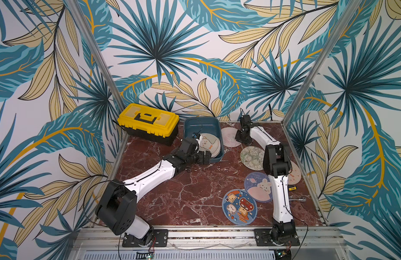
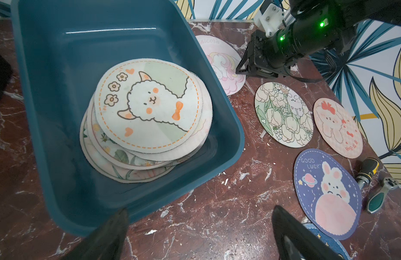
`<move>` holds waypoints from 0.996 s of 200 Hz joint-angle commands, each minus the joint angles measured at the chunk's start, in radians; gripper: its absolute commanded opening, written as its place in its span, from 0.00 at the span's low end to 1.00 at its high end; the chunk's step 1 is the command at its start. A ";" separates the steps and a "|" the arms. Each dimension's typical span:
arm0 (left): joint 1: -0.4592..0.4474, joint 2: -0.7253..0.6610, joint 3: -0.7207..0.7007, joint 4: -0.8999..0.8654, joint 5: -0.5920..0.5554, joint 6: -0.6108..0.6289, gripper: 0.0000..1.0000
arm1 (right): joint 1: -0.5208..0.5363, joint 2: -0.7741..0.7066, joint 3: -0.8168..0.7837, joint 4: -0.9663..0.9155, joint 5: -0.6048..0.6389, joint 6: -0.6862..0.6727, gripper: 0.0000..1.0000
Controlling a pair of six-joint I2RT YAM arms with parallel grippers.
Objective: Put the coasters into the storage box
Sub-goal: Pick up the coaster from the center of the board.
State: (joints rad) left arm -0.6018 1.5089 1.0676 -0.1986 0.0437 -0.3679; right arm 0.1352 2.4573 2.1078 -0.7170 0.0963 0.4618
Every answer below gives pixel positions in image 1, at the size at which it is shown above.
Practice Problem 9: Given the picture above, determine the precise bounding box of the yellow black toolbox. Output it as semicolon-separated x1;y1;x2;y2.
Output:
117;104;179;146

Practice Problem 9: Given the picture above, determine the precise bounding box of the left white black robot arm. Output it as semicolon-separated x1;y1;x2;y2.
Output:
95;134;212;245

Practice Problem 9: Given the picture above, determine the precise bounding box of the right aluminium corner post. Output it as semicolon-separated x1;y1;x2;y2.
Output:
282;0;362;127

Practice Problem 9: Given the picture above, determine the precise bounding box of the aluminium front frame rail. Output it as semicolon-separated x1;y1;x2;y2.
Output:
68;226;351;260

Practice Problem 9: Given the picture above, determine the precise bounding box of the pink kitty round coaster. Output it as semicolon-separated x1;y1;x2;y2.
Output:
221;127;241;147

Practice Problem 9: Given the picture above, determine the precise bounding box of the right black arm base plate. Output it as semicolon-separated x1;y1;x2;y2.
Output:
254;228;300;247

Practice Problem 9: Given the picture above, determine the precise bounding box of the teal plastic storage tray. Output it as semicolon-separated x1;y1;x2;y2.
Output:
184;117;224;163

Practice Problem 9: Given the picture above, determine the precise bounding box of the blue cartoon toast coaster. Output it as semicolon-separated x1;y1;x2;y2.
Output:
222;189;258;226

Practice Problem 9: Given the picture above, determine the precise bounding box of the yellow black screwdriver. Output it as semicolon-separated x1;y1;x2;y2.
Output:
288;185;297;191

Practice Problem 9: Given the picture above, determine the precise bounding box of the white animal round coaster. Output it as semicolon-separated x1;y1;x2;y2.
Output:
199;133;221;158

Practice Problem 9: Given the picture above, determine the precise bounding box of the pink bow bear coaster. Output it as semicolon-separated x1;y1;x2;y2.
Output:
288;161;302;185

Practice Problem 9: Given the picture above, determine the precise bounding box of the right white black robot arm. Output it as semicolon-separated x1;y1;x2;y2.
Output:
235;115;300;246

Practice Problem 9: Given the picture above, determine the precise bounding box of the aluminium corner post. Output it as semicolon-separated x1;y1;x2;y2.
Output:
282;0;362;127
65;0;125;111

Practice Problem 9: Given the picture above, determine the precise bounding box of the purple bunny round coaster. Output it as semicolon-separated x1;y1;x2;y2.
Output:
244;172;273;203

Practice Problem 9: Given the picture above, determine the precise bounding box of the green sketch round coaster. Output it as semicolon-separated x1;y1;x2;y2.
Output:
240;146;265;171

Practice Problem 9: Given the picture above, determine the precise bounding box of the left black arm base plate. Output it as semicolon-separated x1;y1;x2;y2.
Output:
122;229;169;248

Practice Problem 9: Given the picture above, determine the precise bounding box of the left aluminium corner post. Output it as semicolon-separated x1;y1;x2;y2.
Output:
65;0;125;111

